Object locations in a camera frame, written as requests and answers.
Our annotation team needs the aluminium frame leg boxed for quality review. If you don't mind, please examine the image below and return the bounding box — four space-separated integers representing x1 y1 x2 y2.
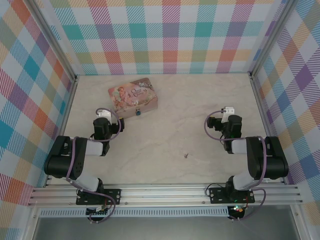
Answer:
289 204 310 240
23 207 42 240

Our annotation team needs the white slotted cable duct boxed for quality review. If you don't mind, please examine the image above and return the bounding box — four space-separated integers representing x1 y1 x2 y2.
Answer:
39 206 231 219

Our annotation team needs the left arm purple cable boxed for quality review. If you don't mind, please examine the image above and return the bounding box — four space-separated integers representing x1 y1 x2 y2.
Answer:
65 107 125 224

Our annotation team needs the aluminium frame upright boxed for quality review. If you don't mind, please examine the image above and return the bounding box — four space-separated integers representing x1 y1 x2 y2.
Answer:
29 0 79 82
248 0 300 80

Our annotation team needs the grey metal panel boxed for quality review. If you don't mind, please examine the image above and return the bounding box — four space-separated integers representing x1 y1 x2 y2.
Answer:
32 216 300 240

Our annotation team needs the aluminium mounting rail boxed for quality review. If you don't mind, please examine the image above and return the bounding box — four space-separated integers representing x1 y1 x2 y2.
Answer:
27 182 304 208

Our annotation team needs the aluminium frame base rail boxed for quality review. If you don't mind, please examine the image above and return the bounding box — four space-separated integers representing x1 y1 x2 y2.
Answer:
249 73 288 186
43 74 80 188

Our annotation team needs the pink illustrated tin box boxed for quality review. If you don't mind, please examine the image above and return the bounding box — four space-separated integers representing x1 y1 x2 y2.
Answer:
107 77 159 119

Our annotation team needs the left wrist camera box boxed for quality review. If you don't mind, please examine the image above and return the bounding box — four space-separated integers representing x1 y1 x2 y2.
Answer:
96 109 112 119

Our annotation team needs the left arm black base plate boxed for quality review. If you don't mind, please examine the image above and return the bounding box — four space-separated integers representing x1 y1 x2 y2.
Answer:
75 188 123 207

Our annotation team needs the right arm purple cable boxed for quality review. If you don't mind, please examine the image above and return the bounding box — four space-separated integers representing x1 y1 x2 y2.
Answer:
204 109 268 222

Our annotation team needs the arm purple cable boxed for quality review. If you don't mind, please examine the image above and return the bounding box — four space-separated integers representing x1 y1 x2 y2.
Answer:
204 109 268 222
65 107 125 224

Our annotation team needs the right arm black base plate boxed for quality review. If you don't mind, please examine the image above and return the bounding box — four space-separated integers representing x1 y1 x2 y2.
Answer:
208 186 257 205

